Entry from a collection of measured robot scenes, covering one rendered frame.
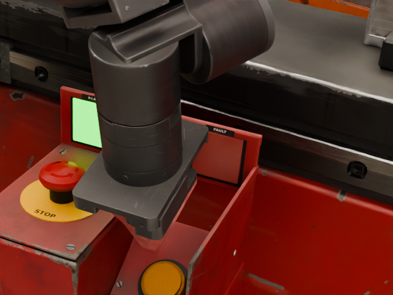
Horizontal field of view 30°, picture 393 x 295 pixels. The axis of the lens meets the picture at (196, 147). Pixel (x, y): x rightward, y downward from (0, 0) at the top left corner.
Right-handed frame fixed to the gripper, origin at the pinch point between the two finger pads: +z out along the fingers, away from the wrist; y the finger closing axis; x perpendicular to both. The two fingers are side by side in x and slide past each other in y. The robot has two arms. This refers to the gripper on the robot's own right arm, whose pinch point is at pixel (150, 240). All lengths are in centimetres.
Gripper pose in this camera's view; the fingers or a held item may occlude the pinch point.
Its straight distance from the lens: 59.9
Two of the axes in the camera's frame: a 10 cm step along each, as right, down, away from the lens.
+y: 3.8, -6.3, 6.7
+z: 0.1, 7.3, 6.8
